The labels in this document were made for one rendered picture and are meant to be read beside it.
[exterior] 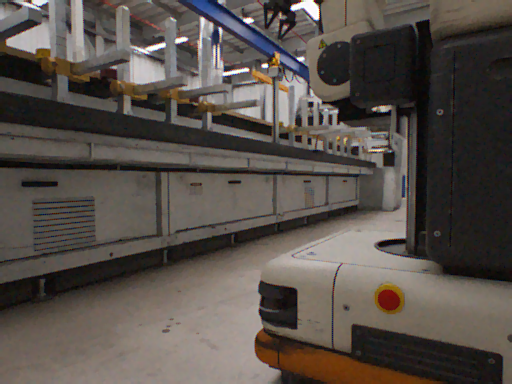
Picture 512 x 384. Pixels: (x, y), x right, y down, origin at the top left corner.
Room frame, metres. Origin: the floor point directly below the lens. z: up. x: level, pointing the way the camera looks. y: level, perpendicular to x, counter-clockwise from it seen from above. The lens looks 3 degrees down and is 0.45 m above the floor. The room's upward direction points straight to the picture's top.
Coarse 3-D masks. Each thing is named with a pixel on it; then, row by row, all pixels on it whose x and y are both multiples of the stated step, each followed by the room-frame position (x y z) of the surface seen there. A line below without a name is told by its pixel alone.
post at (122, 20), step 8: (120, 8) 1.33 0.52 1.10; (120, 16) 1.33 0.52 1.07; (128, 16) 1.35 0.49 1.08; (120, 24) 1.33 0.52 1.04; (128, 24) 1.35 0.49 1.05; (120, 32) 1.33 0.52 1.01; (128, 32) 1.35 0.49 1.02; (120, 40) 1.33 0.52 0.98; (128, 40) 1.35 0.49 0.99; (128, 48) 1.35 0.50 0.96; (128, 64) 1.35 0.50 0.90; (120, 72) 1.33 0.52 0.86; (128, 72) 1.34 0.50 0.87; (120, 80) 1.33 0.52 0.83; (128, 80) 1.34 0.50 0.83; (120, 96) 1.33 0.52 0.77; (128, 96) 1.34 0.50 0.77; (120, 104) 1.33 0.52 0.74; (128, 104) 1.34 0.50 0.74
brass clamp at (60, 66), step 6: (42, 60) 1.10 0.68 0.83; (48, 60) 1.08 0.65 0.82; (54, 60) 1.10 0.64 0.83; (60, 60) 1.11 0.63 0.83; (66, 60) 1.13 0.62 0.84; (42, 66) 1.10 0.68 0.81; (48, 66) 1.08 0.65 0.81; (54, 66) 1.10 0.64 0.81; (60, 66) 1.11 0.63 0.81; (66, 66) 1.13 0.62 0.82; (48, 72) 1.10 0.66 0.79; (54, 72) 1.10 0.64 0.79; (60, 72) 1.11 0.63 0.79; (66, 72) 1.13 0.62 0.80; (72, 78) 1.16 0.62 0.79; (78, 78) 1.16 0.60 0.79; (84, 78) 1.18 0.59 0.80
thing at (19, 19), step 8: (24, 8) 0.80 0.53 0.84; (32, 8) 0.80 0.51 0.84; (8, 16) 0.84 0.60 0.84; (16, 16) 0.82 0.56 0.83; (24, 16) 0.80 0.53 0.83; (32, 16) 0.80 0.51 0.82; (40, 16) 0.82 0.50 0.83; (0, 24) 0.86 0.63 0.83; (8, 24) 0.84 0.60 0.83; (16, 24) 0.82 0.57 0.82; (24, 24) 0.82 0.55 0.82; (32, 24) 0.82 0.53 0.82; (40, 24) 0.82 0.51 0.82; (0, 32) 0.87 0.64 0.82; (8, 32) 0.87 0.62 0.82; (16, 32) 0.87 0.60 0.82; (0, 40) 0.91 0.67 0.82
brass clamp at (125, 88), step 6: (114, 84) 1.31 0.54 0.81; (120, 84) 1.30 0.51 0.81; (126, 84) 1.33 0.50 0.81; (132, 84) 1.35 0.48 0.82; (114, 90) 1.31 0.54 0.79; (120, 90) 1.31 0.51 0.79; (126, 90) 1.33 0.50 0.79; (132, 90) 1.35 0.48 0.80; (132, 96) 1.36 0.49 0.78; (138, 96) 1.38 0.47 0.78; (144, 96) 1.40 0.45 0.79
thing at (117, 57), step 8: (120, 48) 1.01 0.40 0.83; (104, 56) 1.05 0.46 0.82; (112, 56) 1.03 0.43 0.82; (120, 56) 1.01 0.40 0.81; (128, 56) 1.03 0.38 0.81; (72, 64) 1.14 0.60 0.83; (80, 64) 1.11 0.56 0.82; (88, 64) 1.09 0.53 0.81; (96, 64) 1.07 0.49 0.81; (104, 64) 1.06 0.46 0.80; (112, 64) 1.06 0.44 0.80; (120, 64) 1.06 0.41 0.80; (72, 72) 1.14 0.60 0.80; (80, 72) 1.13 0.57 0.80; (88, 72) 1.13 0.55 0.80; (48, 80) 1.22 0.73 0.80
